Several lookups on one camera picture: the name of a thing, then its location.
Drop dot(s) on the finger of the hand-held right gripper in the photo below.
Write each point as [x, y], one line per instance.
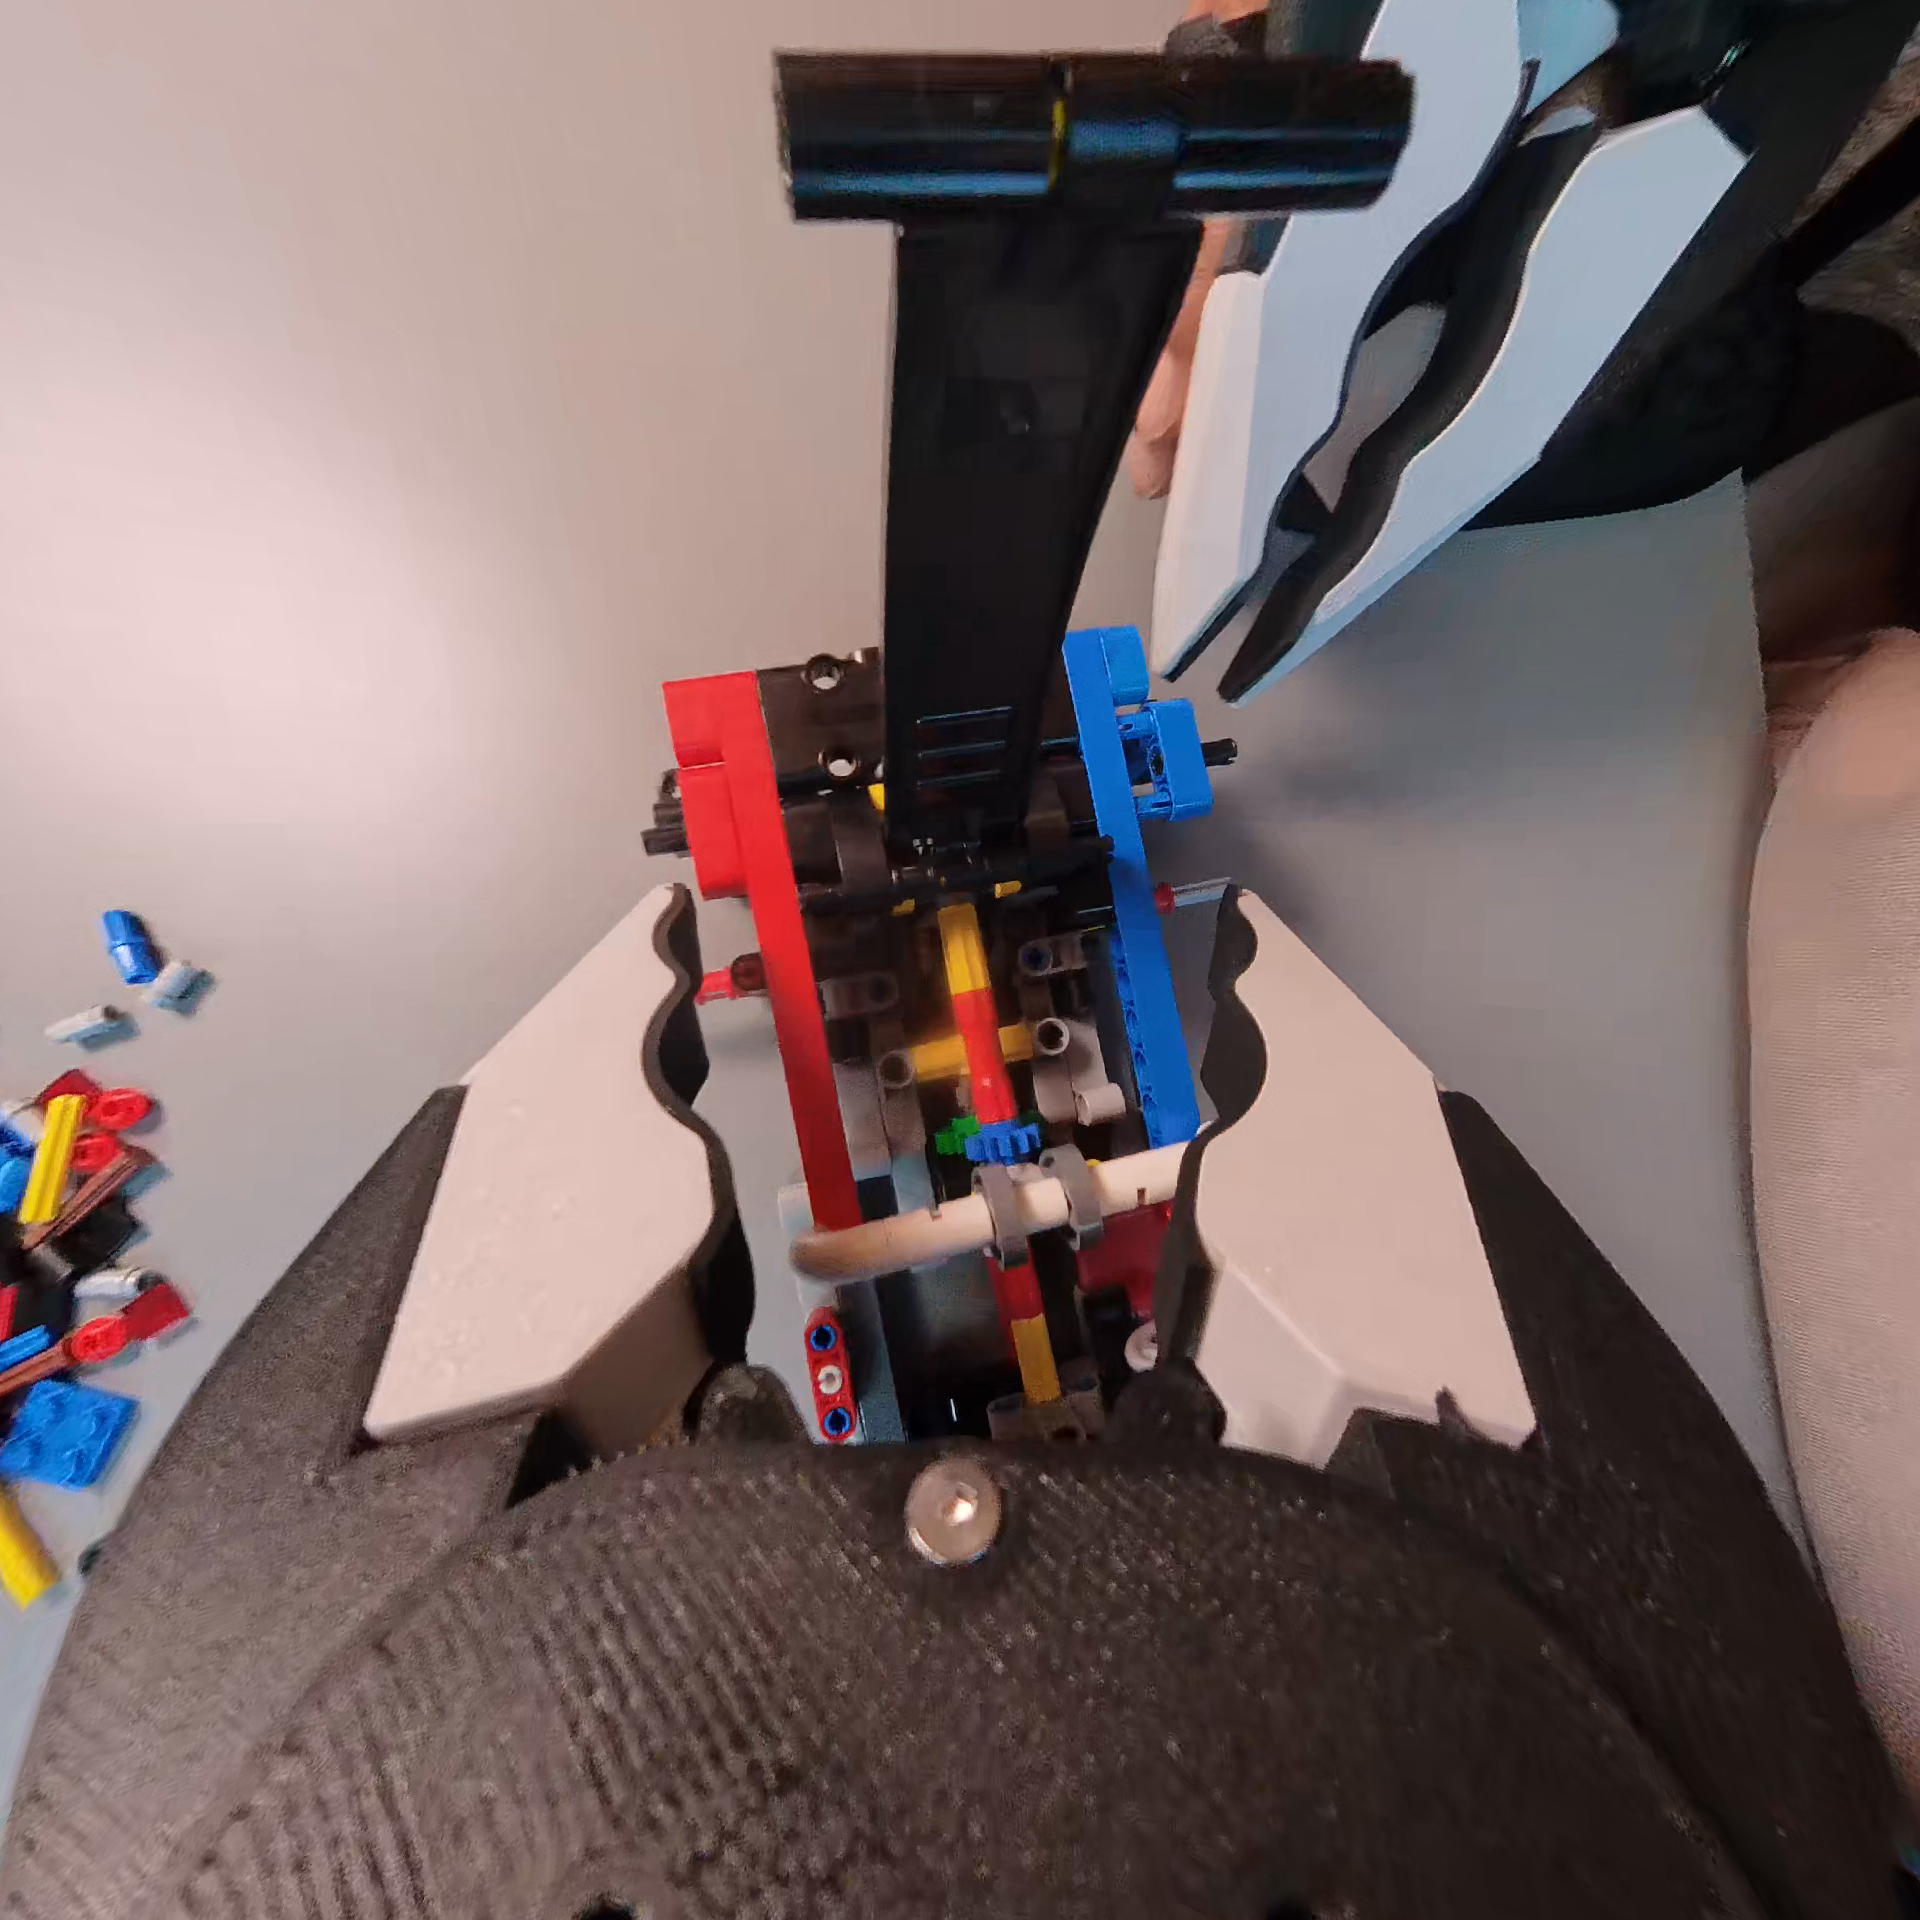
[1289, 344]
[1590, 300]

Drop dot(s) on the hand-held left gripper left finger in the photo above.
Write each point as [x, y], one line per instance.
[555, 1229]

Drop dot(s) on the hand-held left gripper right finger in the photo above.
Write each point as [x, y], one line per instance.
[1336, 1229]

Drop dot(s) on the lego car model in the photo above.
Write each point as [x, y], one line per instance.
[976, 494]

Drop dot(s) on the pile of mixed lego pieces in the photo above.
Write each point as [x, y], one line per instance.
[62, 1431]

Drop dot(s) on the person's right hand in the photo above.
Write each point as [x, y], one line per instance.
[1165, 436]

